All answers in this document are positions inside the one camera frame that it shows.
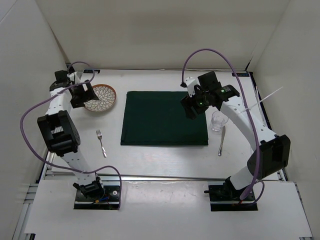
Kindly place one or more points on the orange patterned plate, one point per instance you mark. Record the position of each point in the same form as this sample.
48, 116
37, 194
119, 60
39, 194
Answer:
106, 98

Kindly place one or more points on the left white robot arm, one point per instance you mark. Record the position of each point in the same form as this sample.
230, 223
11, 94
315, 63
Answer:
61, 135

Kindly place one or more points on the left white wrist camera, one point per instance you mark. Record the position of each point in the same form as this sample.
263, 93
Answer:
75, 77

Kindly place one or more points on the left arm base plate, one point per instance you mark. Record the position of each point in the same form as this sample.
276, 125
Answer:
97, 196

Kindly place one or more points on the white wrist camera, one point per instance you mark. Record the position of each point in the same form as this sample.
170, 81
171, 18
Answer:
75, 77
189, 83

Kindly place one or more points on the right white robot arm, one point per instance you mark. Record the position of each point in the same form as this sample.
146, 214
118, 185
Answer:
270, 150

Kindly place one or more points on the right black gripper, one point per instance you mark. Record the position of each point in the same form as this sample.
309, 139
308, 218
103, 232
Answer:
188, 102

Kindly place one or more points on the clear drinking glass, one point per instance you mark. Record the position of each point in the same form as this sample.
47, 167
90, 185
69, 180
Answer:
218, 121

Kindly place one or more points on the silver fork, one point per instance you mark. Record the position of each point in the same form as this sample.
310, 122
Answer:
100, 137

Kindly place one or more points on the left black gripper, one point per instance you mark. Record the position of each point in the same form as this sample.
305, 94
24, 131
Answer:
87, 96

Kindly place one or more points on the white zip tie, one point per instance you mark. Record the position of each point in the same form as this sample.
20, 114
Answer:
260, 101

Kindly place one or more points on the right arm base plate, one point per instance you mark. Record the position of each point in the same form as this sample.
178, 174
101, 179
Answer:
224, 200

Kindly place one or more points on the dark green cloth napkin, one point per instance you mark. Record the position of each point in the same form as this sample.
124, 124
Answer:
157, 118

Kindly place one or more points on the silver knife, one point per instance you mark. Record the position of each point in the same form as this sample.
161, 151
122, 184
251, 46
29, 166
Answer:
220, 150

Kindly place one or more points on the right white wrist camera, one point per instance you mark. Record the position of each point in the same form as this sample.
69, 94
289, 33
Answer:
189, 83

